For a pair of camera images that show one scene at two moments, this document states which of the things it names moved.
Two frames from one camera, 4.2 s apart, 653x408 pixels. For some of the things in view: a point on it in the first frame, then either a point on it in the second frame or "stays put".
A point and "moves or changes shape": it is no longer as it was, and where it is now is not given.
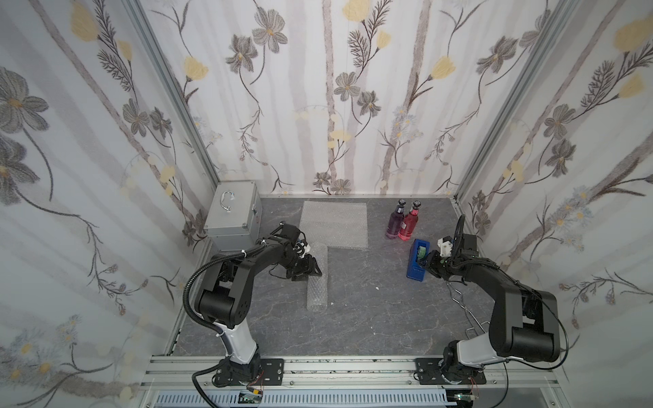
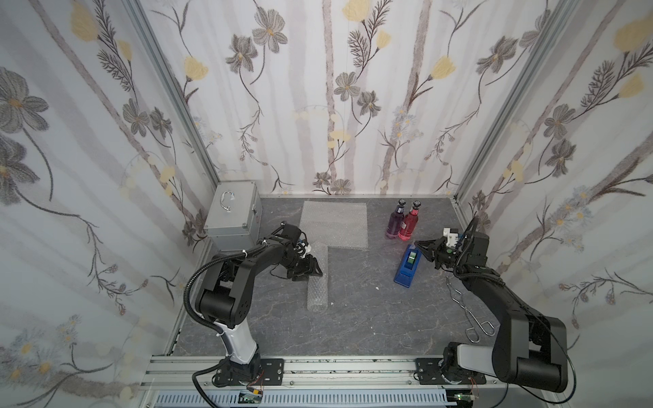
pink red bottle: x=410 y=222 stays put
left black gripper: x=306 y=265 stays put
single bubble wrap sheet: x=317 y=286 stays put
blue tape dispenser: x=417 y=261 moves or changes shape
